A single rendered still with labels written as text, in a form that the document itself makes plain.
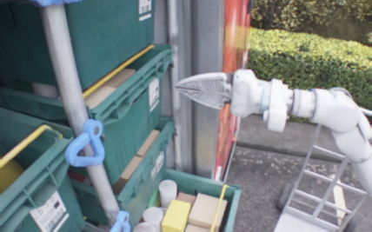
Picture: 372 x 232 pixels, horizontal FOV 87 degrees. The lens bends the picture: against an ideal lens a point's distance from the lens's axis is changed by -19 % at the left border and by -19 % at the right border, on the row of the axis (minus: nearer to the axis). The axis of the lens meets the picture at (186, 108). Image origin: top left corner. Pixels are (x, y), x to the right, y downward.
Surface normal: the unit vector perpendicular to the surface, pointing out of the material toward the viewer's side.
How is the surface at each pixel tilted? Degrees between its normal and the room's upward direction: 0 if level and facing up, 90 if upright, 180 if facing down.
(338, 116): 87
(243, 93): 89
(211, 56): 90
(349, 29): 54
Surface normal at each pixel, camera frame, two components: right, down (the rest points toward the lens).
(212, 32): -0.32, 0.51
